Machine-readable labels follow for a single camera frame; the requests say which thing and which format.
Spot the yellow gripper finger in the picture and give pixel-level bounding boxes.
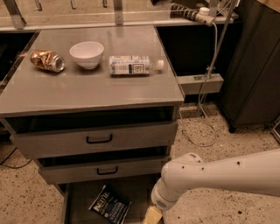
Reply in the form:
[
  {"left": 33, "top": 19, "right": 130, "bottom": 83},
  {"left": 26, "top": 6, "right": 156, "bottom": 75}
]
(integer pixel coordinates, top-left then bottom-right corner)
[{"left": 143, "top": 206, "right": 163, "bottom": 224}]

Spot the thin metal stand pole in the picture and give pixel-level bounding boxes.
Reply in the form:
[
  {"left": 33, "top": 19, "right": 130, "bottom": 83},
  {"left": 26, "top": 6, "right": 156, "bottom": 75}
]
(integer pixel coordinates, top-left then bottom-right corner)
[{"left": 205, "top": 0, "right": 238, "bottom": 80}]

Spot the black floor cable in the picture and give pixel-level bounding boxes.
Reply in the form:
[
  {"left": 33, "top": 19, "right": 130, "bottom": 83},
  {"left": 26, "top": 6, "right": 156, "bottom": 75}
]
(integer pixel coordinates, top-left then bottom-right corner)
[{"left": 0, "top": 147, "right": 33, "bottom": 170}]

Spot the white power cable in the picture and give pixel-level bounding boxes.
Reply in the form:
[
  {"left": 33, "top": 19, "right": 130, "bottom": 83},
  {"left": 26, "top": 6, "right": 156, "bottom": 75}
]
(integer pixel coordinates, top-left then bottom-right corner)
[{"left": 178, "top": 20, "right": 219, "bottom": 148}]

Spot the top grey drawer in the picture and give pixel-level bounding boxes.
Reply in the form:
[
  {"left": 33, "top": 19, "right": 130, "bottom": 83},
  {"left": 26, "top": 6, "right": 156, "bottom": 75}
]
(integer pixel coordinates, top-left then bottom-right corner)
[{"left": 10, "top": 122, "right": 178, "bottom": 158}]

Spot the blue chip bag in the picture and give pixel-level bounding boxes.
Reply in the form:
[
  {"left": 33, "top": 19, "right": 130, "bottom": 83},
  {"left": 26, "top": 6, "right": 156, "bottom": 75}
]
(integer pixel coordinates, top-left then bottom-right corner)
[{"left": 88, "top": 185, "right": 131, "bottom": 224}]

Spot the white ceramic bowl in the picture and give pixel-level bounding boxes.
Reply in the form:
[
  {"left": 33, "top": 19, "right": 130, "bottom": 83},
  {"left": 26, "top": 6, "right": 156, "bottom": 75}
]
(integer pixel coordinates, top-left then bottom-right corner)
[{"left": 69, "top": 41, "right": 104, "bottom": 69}]

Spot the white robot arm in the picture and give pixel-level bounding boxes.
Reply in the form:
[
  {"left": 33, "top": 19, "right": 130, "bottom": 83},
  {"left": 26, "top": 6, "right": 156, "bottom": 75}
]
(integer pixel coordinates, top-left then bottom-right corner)
[{"left": 143, "top": 149, "right": 280, "bottom": 224}]

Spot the clear plastic water bottle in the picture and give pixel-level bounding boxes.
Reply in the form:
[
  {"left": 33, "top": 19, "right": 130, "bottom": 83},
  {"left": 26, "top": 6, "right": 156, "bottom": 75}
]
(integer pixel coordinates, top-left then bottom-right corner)
[{"left": 108, "top": 55, "right": 165, "bottom": 76}]

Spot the grey drawer cabinet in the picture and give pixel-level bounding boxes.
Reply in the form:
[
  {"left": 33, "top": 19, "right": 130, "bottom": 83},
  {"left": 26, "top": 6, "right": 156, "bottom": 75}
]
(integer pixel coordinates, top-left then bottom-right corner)
[{"left": 0, "top": 25, "right": 186, "bottom": 224}]

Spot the bottom grey open drawer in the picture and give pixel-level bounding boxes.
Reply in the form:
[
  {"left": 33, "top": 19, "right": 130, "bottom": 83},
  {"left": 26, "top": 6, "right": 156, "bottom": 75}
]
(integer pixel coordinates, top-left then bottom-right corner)
[{"left": 61, "top": 174, "right": 159, "bottom": 224}]

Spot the long grey back counter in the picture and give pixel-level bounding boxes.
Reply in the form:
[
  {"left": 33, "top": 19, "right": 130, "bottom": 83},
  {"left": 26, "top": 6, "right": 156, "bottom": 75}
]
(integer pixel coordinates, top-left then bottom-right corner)
[{"left": 0, "top": 0, "right": 238, "bottom": 32}]

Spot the middle grey drawer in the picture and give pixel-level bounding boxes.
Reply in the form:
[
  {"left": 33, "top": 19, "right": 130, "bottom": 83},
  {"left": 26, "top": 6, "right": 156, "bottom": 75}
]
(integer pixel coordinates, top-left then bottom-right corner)
[{"left": 39, "top": 156, "right": 170, "bottom": 184}]

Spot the white clamp device with knob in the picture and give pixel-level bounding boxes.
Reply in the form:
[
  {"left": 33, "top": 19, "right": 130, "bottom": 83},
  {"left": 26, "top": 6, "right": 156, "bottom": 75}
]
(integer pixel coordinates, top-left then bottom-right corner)
[{"left": 171, "top": 3, "right": 214, "bottom": 26}]

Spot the crushed gold soda can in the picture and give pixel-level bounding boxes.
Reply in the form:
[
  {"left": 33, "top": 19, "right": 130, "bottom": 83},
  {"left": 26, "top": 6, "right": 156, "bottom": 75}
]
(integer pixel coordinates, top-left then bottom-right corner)
[{"left": 30, "top": 50, "right": 65, "bottom": 73}]

